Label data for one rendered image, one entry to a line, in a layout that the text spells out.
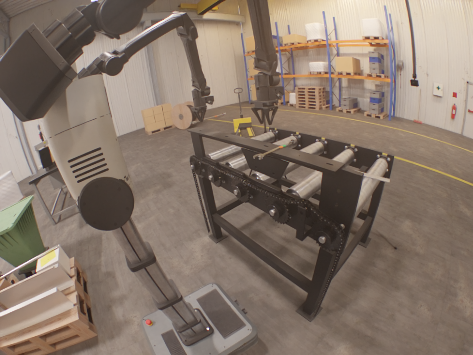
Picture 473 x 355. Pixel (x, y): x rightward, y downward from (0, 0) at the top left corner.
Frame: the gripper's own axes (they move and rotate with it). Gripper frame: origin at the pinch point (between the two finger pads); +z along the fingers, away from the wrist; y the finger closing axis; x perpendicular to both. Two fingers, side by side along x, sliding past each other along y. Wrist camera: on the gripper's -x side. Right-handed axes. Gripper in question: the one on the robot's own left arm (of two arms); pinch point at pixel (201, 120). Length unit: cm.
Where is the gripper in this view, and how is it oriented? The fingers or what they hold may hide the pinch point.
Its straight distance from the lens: 128.1
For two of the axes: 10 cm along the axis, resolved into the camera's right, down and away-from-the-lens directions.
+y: -6.2, -2.9, 7.3
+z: 1.2, 8.8, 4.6
